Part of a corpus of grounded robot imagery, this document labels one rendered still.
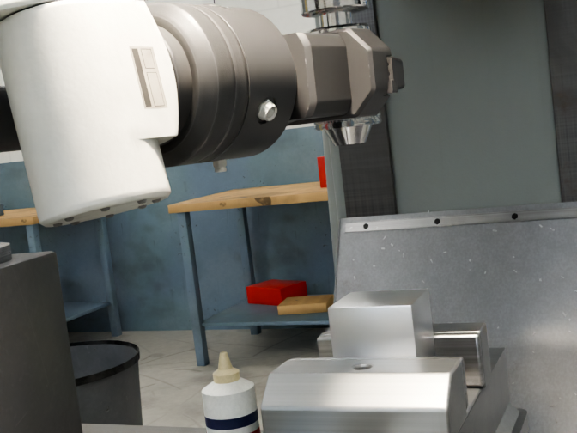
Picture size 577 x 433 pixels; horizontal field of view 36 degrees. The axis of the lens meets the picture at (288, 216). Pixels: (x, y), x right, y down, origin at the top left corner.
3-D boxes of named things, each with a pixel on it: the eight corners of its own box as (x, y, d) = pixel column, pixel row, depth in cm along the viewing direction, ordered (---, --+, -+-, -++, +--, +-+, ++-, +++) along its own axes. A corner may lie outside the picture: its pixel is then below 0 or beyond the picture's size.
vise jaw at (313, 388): (451, 446, 53) (445, 382, 53) (263, 441, 58) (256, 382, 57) (470, 412, 58) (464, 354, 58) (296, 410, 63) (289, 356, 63)
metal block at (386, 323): (420, 392, 60) (410, 304, 59) (337, 391, 62) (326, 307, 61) (437, 368, 64) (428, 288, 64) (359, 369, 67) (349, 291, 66)
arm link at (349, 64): (389, -7, 55) (266, -20, 45) (404, 149, 55) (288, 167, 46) (237, 27, 62) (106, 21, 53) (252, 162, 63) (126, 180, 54)
